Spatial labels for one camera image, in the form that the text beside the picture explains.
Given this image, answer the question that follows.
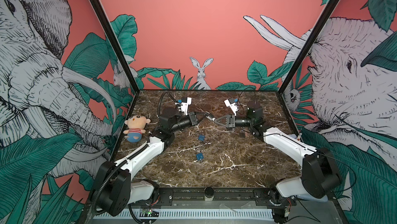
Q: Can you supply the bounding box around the black padlock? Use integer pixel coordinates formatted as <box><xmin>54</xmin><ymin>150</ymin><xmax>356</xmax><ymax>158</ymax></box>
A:
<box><xmin>206</xmin><ymin>113</ymin><xmax>216</xmax><ymax>122</ymax></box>
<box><xmin>239</xmin><ymin>130</ymin><xmax>246</xmax><ymax>138</ymax></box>

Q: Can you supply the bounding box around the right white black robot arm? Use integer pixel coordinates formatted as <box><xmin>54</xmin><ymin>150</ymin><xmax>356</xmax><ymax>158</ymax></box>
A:
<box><xmin>207</xmin><ymin>100</ymin><xmax>342</xmax><ymax>202</ymax></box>

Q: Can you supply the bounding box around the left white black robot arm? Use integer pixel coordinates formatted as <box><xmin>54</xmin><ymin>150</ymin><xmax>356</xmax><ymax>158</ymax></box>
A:
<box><xmin>88</xmin><ymin>108</ymin><xmax>215</xmax><ymax>218</ymax></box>

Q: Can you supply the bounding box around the plush doll striped shirt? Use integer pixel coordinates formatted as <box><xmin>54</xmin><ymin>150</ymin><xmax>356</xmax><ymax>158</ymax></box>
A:
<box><xmin>123</xmin><ymin>115</ymin><xmax>151</xmax><ymax>143</ymax></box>

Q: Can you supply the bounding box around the white vented strip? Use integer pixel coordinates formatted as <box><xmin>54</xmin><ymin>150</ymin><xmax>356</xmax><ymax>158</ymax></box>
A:
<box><xmin>92</xmin><ymin>208</ymin><xmax>275</xmax><ymax>220</ymax></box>

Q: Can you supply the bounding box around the grey blue pad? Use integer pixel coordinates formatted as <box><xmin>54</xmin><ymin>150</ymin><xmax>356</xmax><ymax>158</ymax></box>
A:
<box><xmin>297</xmin><ymin>192</ymin><xmax>329</xmax><ymax>203</ymax></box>

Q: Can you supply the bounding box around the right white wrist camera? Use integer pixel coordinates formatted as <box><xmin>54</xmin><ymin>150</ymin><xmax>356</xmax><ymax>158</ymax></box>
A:
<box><xmin>224</xmin><ymin>98</ymin><xmax>239</xmax><ymax>116</ymax></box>

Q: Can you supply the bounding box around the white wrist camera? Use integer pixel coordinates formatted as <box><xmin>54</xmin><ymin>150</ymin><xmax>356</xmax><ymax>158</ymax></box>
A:
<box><xmin>224</xmin><ymin>98</ymin><xmax>239</xmax><ymax>116</ymax></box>
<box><xmin>175</xmin><ymin>97</ymin><xmax>192</xmax><ymax>116</ymax></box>

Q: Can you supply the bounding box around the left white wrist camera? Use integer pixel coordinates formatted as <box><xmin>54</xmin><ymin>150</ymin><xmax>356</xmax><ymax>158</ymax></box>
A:
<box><xmin>175</xmin><ymin>97</ymin><xmax>192</xmax><ymax>116</ymax></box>

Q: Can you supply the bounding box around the black knob on rail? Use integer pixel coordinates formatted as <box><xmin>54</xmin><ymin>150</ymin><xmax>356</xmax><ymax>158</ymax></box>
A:
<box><xmin>204</xmin><ymin>187</ymin><xmax>215</xmax><ymax>201</ymax></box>

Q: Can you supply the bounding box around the black mounting rail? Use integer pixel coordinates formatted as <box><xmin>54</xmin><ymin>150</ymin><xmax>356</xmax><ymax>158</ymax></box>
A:
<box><xmin>89</xmin><ymin>187</ymin><xmax>339</xmax><ymax>207</ymax></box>

